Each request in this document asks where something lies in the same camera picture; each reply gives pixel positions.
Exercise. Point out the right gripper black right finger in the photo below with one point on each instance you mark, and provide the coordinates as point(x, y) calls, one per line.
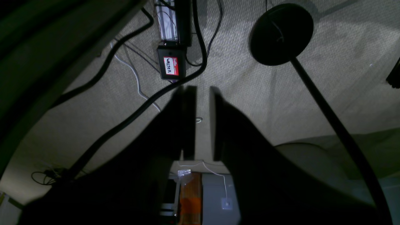
point(270, 188)

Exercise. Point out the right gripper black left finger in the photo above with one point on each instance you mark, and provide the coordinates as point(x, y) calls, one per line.
point(128, 189)

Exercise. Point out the black power adapter with label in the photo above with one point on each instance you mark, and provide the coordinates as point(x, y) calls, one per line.
point(172, 62)

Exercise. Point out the black round lamp stand base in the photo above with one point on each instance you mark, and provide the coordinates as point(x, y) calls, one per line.
point(278, 37)

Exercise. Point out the black power strip box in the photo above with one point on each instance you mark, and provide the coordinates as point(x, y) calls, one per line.
point(174, 19)

